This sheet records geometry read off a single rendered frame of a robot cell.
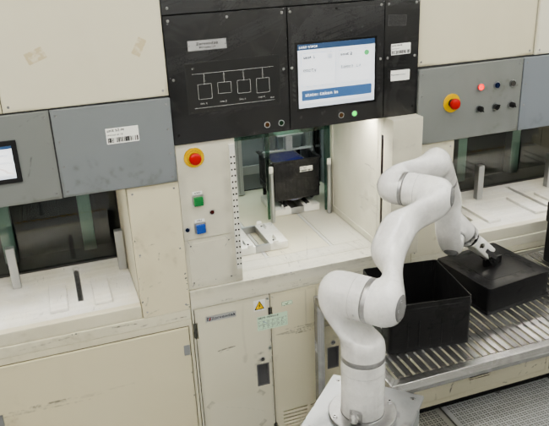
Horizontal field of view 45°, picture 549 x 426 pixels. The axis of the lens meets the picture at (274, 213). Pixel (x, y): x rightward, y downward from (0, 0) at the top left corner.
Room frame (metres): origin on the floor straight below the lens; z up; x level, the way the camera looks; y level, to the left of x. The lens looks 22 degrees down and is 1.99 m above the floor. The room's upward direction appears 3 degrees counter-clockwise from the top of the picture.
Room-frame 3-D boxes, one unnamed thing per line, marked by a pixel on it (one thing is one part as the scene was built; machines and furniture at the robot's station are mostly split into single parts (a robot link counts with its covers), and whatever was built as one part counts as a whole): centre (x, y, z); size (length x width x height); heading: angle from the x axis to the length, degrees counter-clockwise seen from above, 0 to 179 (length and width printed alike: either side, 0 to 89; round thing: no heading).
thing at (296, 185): (2.86, -0.07, 1.06); 0.24 x 0.20 x 0.32; 108
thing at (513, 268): (2.20, -0.79, 0.83); 0.29 x 0.29 x 0.13; 25
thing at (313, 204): (2.86, -0.07, 0.89); 0.22 x 0.21 x 0.04; 18
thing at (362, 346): (1.54, -0.19, 1.07); 0.19 x 0.12 x 0.24; 56
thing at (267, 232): (2.47, 0.08, 0.89); 0.22 x 0.21 x 0.04; 18
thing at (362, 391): (1.53, -0.22, 0.85); 0.19 x 0.19 x 0.18
